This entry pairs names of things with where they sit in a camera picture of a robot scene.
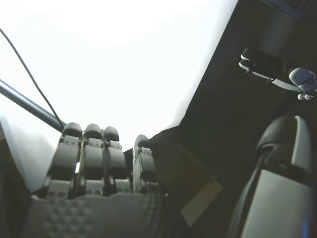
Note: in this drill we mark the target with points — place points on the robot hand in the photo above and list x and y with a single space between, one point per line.
104 215

